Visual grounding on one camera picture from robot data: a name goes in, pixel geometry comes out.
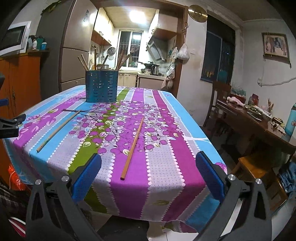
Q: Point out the blue lidded jar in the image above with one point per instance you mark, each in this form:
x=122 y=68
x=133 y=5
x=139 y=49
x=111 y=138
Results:
x=44 y=46

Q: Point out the gold round wall clock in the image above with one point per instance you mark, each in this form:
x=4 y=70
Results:
x=197 y=13

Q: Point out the black wok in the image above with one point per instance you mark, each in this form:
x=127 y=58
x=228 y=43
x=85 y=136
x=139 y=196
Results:
x=145 y=63

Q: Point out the small white bottle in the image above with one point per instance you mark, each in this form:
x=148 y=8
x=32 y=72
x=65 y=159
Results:
x=35 y=44

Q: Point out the round metal strainer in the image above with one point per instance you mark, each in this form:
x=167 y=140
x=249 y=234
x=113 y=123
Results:
x=111 y=51

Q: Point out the green cup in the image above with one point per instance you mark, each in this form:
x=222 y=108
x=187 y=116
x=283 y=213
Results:
x=39 y=43

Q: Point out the dark wooden dining table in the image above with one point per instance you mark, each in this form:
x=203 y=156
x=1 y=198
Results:
x=259 y=129

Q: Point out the bunch of chopsticks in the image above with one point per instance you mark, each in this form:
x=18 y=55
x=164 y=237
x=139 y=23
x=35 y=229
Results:
x=121 y=61

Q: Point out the blue perforated utensil holder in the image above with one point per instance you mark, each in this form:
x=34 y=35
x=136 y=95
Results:
x=101 y=87

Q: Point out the brown refrigerator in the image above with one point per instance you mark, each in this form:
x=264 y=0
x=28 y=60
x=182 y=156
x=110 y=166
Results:
x=71 y=46

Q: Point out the green white bundle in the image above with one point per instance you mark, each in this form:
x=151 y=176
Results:
x=238 y=91

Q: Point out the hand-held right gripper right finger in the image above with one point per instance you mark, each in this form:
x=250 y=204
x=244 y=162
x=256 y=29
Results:
x=209 y=176

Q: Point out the kitchen window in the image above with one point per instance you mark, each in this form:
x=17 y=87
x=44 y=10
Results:
x=130 y=47

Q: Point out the hanging white plastic bag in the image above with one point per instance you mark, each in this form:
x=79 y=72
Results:
x=183 y=52

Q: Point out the white microwave oven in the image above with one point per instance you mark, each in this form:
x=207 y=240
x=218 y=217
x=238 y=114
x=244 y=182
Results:
x=13 y=38

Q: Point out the blue denim cloth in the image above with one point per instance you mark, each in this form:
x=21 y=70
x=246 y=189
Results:
x=288 y=178

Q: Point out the floral striped tablecloth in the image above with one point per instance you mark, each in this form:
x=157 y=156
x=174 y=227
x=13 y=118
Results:
x=161 y=150

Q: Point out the pink cloth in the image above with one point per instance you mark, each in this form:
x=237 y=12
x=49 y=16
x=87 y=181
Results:
x=235 y=101

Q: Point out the steel cooking pot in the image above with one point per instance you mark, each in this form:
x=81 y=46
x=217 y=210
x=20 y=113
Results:
x=103 y=67

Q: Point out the wooden chopstick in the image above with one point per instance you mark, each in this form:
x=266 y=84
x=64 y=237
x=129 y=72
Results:
x=59 y=131
x=132 y=148

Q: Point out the framed wall picture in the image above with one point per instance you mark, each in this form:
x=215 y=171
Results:
x=275 y=46

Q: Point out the turquoise thermos bottle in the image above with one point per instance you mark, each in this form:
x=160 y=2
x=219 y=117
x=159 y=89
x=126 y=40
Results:
x=291 y=119

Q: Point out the steel range hood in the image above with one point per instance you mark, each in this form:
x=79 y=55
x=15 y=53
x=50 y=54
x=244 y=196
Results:
x=157 y=49

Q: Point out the beige kitchen wall cabinet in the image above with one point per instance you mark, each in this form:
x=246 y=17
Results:
x=103 y=27
x=165 y=25

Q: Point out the red box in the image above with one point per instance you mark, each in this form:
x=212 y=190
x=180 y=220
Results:
x=253 y=99

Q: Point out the dark room window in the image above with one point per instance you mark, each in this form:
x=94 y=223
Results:
x=218 y=51

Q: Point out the orange plastic bag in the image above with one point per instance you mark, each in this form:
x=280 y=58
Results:
x=16 y=175

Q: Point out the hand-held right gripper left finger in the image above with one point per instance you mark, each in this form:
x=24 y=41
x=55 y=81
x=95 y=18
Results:
x=86 y=178

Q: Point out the orange wooden cabinet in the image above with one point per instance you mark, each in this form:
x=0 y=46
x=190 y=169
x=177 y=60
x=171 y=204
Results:
x=25 y=81

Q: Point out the wooden chair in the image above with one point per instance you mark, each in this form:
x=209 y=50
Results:
x=218 y=102

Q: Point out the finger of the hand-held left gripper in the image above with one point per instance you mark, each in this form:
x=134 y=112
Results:
x=9 y=128
x=3 y=102

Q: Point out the yellow wooden stool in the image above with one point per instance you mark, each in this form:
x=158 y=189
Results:
x=259 y=173

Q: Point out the steel kettle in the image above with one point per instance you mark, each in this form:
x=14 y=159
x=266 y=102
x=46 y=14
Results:
x=155 y=70

